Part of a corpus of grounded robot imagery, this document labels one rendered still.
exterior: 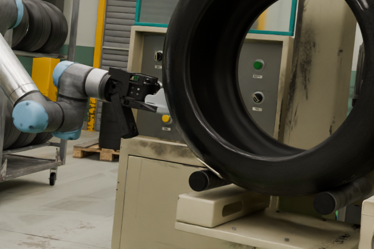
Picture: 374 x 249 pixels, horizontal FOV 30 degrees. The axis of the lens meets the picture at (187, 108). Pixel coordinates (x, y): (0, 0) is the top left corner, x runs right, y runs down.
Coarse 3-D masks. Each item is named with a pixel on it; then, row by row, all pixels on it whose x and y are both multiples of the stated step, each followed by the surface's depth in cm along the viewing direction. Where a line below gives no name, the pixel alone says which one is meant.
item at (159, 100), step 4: (160, 92) 164; (148, 96) 166; (152, 96) 165; (156, 96) 165; (160, 96) 164; (164, 96) 164; (148, 100) 166; (152, 100) 165; (156, 100) 165; (160, 100) 164; (164, 100) 164; (152, 104) 165; (156, 104) 164; (160, 104) 164; (164, 104) 164; (160, 108) 163; (164, 108) 163; (156, 112) 164; (160, 112) 163; (164, 112) 163; (168, 112) 163
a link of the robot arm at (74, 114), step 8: (64, 96) 175; (64, 104) 173; (72, 104) 175; (80, 104) 175; (64, 112) 171; (72, 112) 174; (80, 112) 176; (64, 120) 170; (72, 120) 174; (80, 120) 177; (64, 128) 173; (72, 128) 176; (80, 128) 177; (56, 136) 176; (64, 136) 175; (72, 136) 176
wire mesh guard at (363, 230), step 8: (368, 200) 85; (368, 208) 84; (368, 216) 84; (368, 224) 84; (360, 232) 85; (368, 232) 84; (360, 240) 85; (368, 240) 84; (360, 248) 85; (368, 248) 84
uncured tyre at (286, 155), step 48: (192, 0) 150; (240, 0) 172; (192, 48) 168; (240, 48) 176; (192, 96) 151; (240, 96) 176; (192, 144) 152; (240, 144) 171; (336, 144) 136; (288, 192) 144
